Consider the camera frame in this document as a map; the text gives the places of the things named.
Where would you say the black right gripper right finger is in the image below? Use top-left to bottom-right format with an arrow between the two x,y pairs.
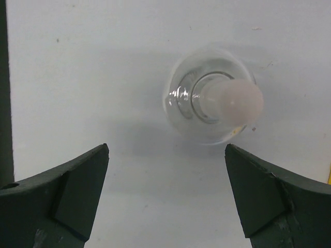
225,144 -> 330,247

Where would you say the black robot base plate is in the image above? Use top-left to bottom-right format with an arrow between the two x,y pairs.
1,1 -> 14,187

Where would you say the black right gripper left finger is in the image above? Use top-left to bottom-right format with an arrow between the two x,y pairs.
1,144 -> 109,248

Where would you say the glass flask with stopper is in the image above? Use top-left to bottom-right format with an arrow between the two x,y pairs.
162,45 -> 264,145

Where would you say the yellow test tube rack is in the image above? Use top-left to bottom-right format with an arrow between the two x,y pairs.
327,164 -> 331,185

